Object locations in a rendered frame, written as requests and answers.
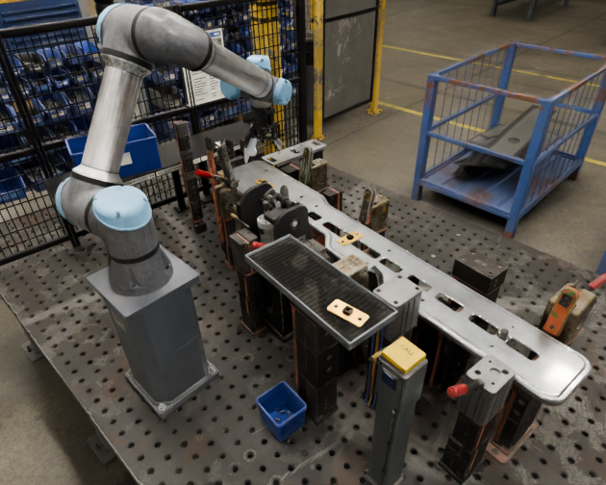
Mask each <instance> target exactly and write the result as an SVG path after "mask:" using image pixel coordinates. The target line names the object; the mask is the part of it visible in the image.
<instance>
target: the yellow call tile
mask: <svg viewBox="0 0 606 485"><path fill-rule="evenodd" d="M382 356H384V357H385V358H386V359H387V360H389V361H390V362H391V363H392V364H393V365H395V366H396V367H397V368H398V369H400V370H401V371H402V372H403V373H407V372H408V371H409V370H411V369H412V368H414V367H415V366H416V365H417V364H419V363H420V362H421V361H422V360H424V359H425V358H426V353H424V352H423V351H422V350H420V349H419V348H418V347H416V346H415V345H413V344H412V343H411V342H409V341H408V340H407V339H405V338H404V337H401V338H400V339H398V340H397V341H396V342H394V343H393V344H391V345H390V346H388V347H387V348H385V349H384V350H383V351H382Z"/></svg>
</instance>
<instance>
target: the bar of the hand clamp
mask: <svg viewBox="0 0 606 485"><path fill-rule="evenodd" d="M226 146H228V147H231V146H232V143H231V141H230V140H228V139H227V140H225V143H223V144H221V141H217V142H215V149H214V152H217V155H218V158H219V160H220V164H221V167H222V170H223V173H224V177H225V178H228V179H229V182H230V184H231V182H232V181H233V180H236V179H235V176H234V172H233V170H232V166H231V163H230V159H229V156H228V152H227V149H226ZM230 184H228V183H227V186H230Z"/></svg>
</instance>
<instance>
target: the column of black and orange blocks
mask: <svg viewBox="0 0 606 485"><path fill-rule="evenodd" d="M173 125H174V130H175V135H176V140H177V144H178V149H179V154H180V159H181V164H182V169H183V173H184V178H185V184H186V189H187V194H188V199H189V207H190V212H191V217H192V222H193V227H194V232H195V233H196V234H197V235H198V234H201V233H203V232H205V231H207V225H206V222H205V221H204V220H202V218H203V213H202V207H201V206H202V203H201V200H199V199H200V194H199V189H198V183H197V178H196V177H195V176H196V175H195V173H194V172H195V170H194V164H193V159H192V157H193V156H192V155H193V152H192V151H191V150H190V149H191V146H190V142H189V128H188V123H187V122H185V121H183V120H179V121H175V122H174V123H173Z"/></svg>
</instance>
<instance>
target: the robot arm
mask: <svg viewBox="0 0 606 485"><path fill-rule="evenodd" d="M96 34H97V36H98V37H99V42H100V44H101V46H102V49H101V53H100V56H101V58H102V59H103V61H104V63H105V68H104V72H103V76H102V80H101V84H100V88H99V91H98V96H97V100H96V104H95V108H94V112H93V116H92V120H91V124H90V127H89V131H88V138H87V142H86V146H85V150H84V154H83V159H82V162H81V164H80V165H79V166H76V167H74V168H72V171H71V175H70V177H68V178H66V179H65V181H64V182H61V184H60V185H59V187H58V189H57V192H56V206H57V209H58V211H59V212H60V214H61V215H62V216H63V217H64V218H65V219H67V220H68V221H69V222H70V223H71V224H73V225H75V226H77V227H81V228H83V229H85V230H87V231H89V232H90V233H92V234H94V235H96V236H98V237H100V238H102V239H103V240H104V242H105V244H106V246H107V249H108V251H109V254H110V257H111V264H110V281H111V284H112V287H113V289H114V290H115V291H116V292H117V293H119V294H122V295H126V296H141V295H146V294H151V293H153V292H155V291H157V290H159V289H161V288H162V287H163V286H165V285H166V284H167V283H168V282H169V281H170V279H171V277H172V275H173V266H172V263H171V261H170V259H169V258H168V256H167V255H166V254H165V252H164V250H163V249H162V248H161V246H160V244H159V240H158V236H157V232H156V228H155V225H154V221H153V218H152V210H151V207H150V204H149V202H148V200H147V197H146V196H145V194H144V193H143V192H142V191H141V190H139V189H137V188H134V187H131V186H124V187H122V184H123V182H122V180H121V178H120V177H119V174H118V172H119V169H120V165H121V161H122V158H123V154H124V150H125V146H126V142H127V139H128V135H129V131H130V127H131V123H132V119H133V116H134V112H135V108H136V105H137V101H138V97H139V90H140V86H141V83H142V79H143V78H144V77H146V76H148V75H150V74H151V72H152V69H153V65H154V63H157V64H170V65H176V66H180V67H183V68H186V69H188V70H190V71H193V72H197V71H203V72H205V73H207V74H209V75H211V76H213V77H215V78H216V79H218V80H220V89H221V92H222V94H223V95H224V96H225V97H226V98H228V99H230V100H234V99H239V98H240V97H245V98H249V99H250V105H251V110H252V112H248V113H246V114H244V115H243V116H242V119H243V122H244V123H245V122H247V123H248V122H251V125H250V127H249V130H248V132H247V133H246V135H245V139H244V161H245V163H246V164H247V162H248V160H249V156H255V155H256V153H257V150H256V148H255V146H256V143H257V140H256V139H254V136H255V137H256V138H257V139H259V140H260V141H261V142H262V143H263V144H265V141H267V140H272V143H273V144H274V145H275V148H276V149H277V150H278V151H280V152H281V145H284V143H283V142H281V141H280V140H279V139H281V133H280V124H279V123H277V122H275V121H273V113H275V108H273V107H272V104H274V105H281V106H284V105H286V104H288V103H289V101H290V98H291V94H292V86H291V83H290V81H289V80H286V79H283V78H281V77H280V78H277V77H274V76H273V75H271V68H270V59H269V57H268V56H265V55H252V56H249V57H248V58H247V59H246V60H245V59H243V58H242V57H240V56H238V55H237V54H235V53H233V52H231V51H230V50H228V49H226V48H225V47H223V46H221V45H219V44H218V43H216V42H214V41H213V39H212V37H211V36H210V34H209V33H207V32H206V31H204V30H202V29H201V28H199V27H197V26H196V25H194V24H193V23H191V22H189V21H188V20H186V19H184V18H183V17H182V16H180V15H178V14H176V13H173V12H171V11H169V10H166V9H163V8H159V7H148V6H141V5H135V4H132V3H121V4H113V5H110V6H109V7H108V8H106V9H105V10H104V11H103V12H101V14H100V16H99V18H98V21H97V25H96ZM252 121H253V122H252ZM277 127H278V128H279V135H278V133H277Z"/></svg>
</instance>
